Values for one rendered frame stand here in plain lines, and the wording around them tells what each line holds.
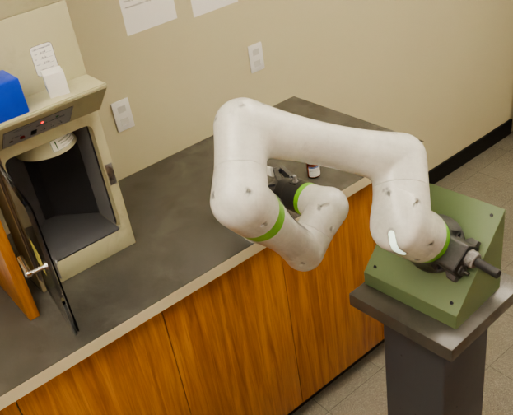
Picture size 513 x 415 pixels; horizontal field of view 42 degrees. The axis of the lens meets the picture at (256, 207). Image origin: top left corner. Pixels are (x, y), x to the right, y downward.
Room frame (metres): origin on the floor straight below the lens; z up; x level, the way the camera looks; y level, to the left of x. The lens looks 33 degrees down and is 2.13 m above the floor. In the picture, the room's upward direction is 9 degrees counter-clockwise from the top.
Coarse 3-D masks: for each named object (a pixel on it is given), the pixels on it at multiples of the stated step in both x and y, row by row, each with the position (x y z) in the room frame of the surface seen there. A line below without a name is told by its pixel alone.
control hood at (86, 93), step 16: (80, 80) 1.72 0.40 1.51; (96, 80) 1.70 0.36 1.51; (32, 96) 1.65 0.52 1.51; (48, 96) 1.64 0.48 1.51; (64, 96) 1.62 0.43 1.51; (80, 96) 1.62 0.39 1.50; (96, 96) 1.67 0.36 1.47; (32, 112) 1.55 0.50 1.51; (48, 112) 1.58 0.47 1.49; (80, 112) 1.68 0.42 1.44; (0, 128) 1.50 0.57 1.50; (0, 144) 1.55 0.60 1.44
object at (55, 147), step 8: (64, 136) 1.74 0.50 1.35; (72, 136) 1.77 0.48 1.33; (48, 144) 1.70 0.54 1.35; (56, 144) 1.70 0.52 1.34; (64, 144) 1.72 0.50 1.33; (72, 144) 1.74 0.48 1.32; (24, 152) 1.70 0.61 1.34; (32, 152) 1.69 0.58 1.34; (40, 152) 1.68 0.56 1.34; (48, 152) 1.69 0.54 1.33; (56, 152) 1.69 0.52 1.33; (24, 160) 1.69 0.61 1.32; (32, 160) 1.68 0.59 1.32; (40, 160) 1.68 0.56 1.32
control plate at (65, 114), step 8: (64, 112) 1.63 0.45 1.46; (40, 120) 1.58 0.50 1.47; (48, 120) 1.61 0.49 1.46; (56, 120) 1.63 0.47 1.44; (64, 120) 1.66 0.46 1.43; (16, 128) 1.54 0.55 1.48; (24, 128) 1.56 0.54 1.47; (32, 128) 1.59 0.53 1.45; (40, 128) 1.61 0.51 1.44; (48, 128) 1.64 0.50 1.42; (8, 136) 1.54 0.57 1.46; (16, 136) 1.57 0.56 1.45; (32, 136) 1.62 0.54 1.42; (8, 144) 1.57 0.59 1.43
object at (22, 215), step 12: (0, 168) 1.52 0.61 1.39; (12, 192) 1.42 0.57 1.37; (12, 204) 1.52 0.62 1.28; (24, 204) 1.32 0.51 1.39; (24, 216) 1.37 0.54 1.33; (24, 228) 1.48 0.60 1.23; (36, 228) 1.30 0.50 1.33; (36, 240) 1.32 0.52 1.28; (36, 264) 1.53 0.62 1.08; (48, 264) 1.30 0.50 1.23; (48, 276) 1.37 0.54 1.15; (48, 288) 1.48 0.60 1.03; (60, 300) 1.31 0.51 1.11; (60, 312) 1.41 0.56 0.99; (72, 324) 1.30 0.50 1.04
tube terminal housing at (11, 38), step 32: (64, 0) 1.76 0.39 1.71; (0, 32) 1.66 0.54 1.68; (32, 32) 1.70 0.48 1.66; (64, 32) 1.75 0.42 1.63; (0, 64) 1.64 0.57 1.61; (32, 64) 1.69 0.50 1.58; (64, 64) 1.73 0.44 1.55; (64, 128) 1.70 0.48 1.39; (96, 128) 1.75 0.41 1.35; (0, 192) 1.60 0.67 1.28; (128, 224) 1.76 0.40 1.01; (96, 256) 1.69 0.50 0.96
